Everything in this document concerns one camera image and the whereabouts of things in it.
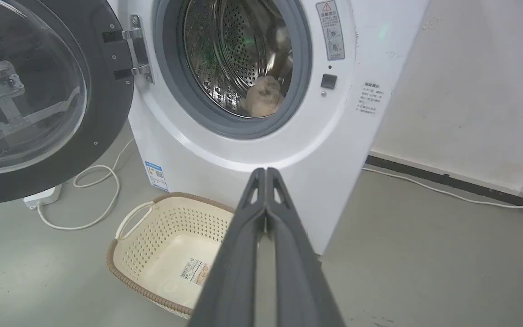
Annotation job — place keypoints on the beige plush toy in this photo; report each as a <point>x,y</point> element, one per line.
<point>263,96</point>

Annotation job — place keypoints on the white front-load washing machine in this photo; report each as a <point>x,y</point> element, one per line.
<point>252,118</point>

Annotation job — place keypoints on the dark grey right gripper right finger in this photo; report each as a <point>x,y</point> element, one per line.
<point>302,272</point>

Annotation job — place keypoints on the cream plastic laundry basket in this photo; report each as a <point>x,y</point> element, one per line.
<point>170,254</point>

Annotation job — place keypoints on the washer door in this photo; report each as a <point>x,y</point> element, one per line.
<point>39,91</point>

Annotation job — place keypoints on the white power strip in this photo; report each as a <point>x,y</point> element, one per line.
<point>43,196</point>

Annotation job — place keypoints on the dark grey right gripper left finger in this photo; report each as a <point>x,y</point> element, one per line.
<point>236,268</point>

